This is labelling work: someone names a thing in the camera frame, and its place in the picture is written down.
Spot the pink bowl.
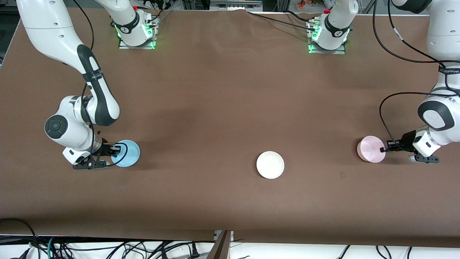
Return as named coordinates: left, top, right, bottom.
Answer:
left=356, top=135, right=387, bottom=163

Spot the light blue bowl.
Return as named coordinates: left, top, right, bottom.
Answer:
left=111, top=140, right=141, bottom=167

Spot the white bowl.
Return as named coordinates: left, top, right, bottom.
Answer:
left=256, top=151, right=285, bottom=179

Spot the brown table cover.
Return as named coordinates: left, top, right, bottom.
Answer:
left=0, top=7, right=460, bottom=249

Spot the orange object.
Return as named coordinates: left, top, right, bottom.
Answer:
left=296, top=0, right=324, bottom=10

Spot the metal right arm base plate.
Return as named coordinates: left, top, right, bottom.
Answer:
left=118, top=16, right=158, bottom=50

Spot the thick black cable loop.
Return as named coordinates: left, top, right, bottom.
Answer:
left=0, top=218, right=38, bottom=259

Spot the black cable with white tag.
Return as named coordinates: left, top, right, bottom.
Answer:
left=388, top=6, right=450, bottom=66

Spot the long black cable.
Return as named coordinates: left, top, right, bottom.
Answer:
left=372, top=0, right=448, bottom=67

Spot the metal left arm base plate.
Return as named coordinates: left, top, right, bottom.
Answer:
left=307, top=20, right=347, bottom=55

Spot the brown metal post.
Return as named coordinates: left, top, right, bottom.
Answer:
left=206, top=230, right=234, bottom=259

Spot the short black cable on table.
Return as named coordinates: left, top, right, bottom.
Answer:
left=287, top=10, right=311, bottom=21

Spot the aluminium frame rail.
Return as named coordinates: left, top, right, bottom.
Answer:
left=210, top=0, right=263, bottom=11

